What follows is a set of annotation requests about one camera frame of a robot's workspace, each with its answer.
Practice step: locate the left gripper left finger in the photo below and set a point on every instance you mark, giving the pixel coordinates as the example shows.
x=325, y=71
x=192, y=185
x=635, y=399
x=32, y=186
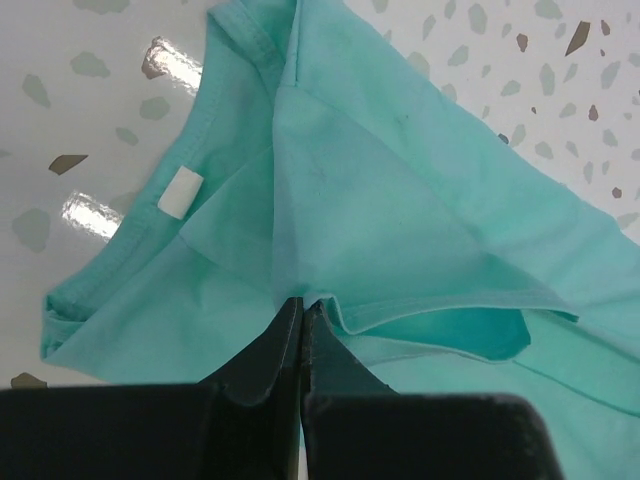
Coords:
x=240, y=422

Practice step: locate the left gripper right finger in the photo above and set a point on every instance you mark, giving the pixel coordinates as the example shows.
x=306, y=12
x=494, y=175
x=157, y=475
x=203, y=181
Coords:
x=357, y=427

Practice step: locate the teal t-shirt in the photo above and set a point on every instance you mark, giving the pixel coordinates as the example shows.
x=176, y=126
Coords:
x=316, y=162

